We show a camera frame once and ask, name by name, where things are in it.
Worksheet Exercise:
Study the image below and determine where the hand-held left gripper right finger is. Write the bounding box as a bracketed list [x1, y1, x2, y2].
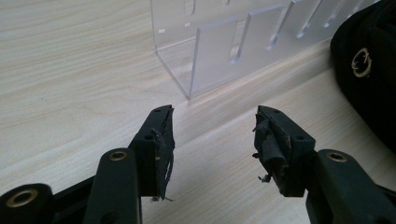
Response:
[252, 105, 396, 224]

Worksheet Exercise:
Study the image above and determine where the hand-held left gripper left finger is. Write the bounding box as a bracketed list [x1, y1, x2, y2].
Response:
[81, 104, 177, 224]

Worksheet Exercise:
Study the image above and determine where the clear acrylic slotted rack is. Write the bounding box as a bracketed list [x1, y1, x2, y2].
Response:
[149, 0, 381, 100]

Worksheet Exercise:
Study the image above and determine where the black bag with ring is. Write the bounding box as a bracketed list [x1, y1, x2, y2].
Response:
[330, 0, 396, 154]

